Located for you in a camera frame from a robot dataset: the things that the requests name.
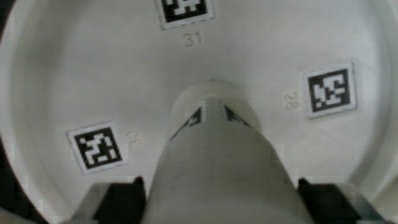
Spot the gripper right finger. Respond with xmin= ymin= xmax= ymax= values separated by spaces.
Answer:
xmin=297 ymin=178 xmax=381 ymax=224

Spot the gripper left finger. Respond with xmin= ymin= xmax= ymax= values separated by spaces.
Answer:
xmin=70 ymin=177 xmax=146 ymax=224

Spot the white cylindrical table leg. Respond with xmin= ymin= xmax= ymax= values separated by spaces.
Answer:
xmin=143 ymin=81 xmax=315 ymax=224

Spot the white round table top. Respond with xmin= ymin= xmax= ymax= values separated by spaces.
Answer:
xmin=0 ymin=0 xmax=398 ymax=224

